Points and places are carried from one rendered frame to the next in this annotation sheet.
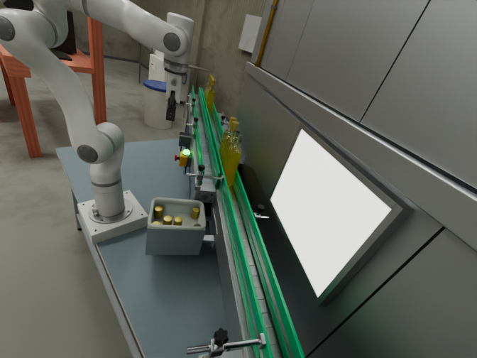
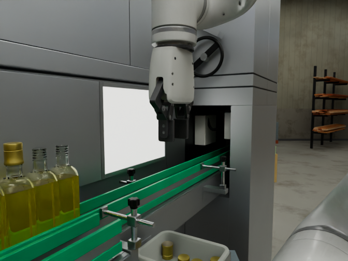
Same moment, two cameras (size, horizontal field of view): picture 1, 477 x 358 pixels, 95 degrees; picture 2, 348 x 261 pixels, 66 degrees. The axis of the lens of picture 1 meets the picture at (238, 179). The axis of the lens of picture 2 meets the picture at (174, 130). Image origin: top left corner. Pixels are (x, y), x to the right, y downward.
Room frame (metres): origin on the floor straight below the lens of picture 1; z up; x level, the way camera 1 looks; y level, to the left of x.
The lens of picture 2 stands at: (1.13, 0.73, 1.41)
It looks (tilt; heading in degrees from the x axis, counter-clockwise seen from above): 5 degrees down; 231
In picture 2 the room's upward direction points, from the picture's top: straight up
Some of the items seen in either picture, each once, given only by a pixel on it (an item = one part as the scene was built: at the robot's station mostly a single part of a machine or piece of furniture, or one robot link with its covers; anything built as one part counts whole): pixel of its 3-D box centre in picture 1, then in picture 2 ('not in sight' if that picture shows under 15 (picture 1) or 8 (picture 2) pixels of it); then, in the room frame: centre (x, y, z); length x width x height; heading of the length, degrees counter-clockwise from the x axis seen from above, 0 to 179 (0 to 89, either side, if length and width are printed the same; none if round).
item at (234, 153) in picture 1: (231, 164); (64, 206); (0.94, 0.06, 1.16); 0.06 x 0.06 x 0.21; 20
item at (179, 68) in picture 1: (175, 66); (174, 40); (0.81, 0.33, 1.53); 0.09 x 0.08 x 0.03; 21
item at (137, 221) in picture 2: (204, 177); (126, 220); (0.82, 0.14, 1.12); 0.17 x 0.03 x 0.12; 111
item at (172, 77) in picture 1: (174, 84); (174, 73); (0.81, 0.33, 1.47); 0.10 x 0.07 x 0.11; 21
